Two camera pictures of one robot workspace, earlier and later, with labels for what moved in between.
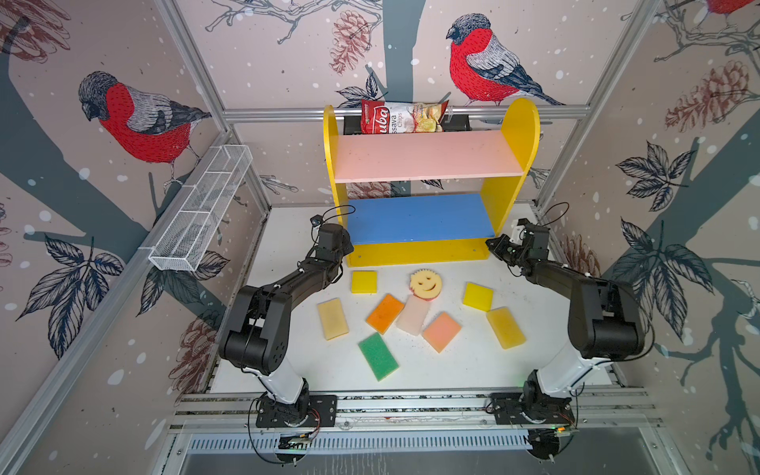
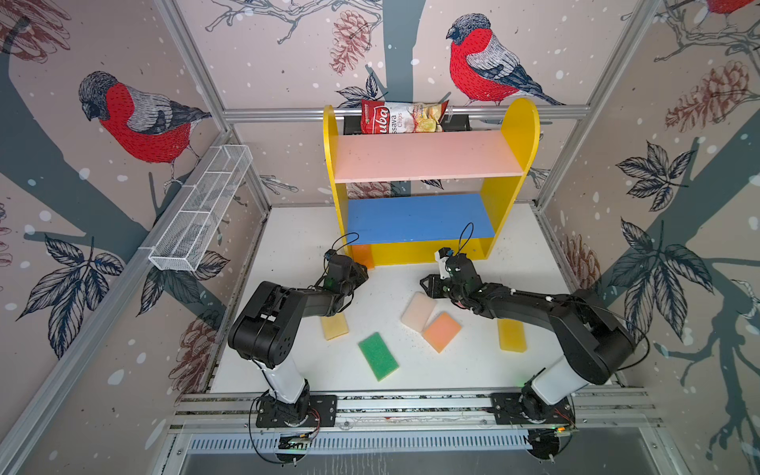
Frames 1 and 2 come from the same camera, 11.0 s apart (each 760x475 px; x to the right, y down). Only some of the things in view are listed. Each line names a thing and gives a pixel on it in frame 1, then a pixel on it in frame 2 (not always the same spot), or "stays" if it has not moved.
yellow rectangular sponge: [506, 328] stays
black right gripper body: [508, 251] -> [442, 288]
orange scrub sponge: [384, 313] -> [362, 254]
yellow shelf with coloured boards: [428, 197] stays
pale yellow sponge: [332, 318] stays
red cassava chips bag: [397, 118] stays
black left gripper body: [345, 247] -> [355, 277]
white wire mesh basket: [188, 234] stays
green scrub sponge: [377, 353] stays
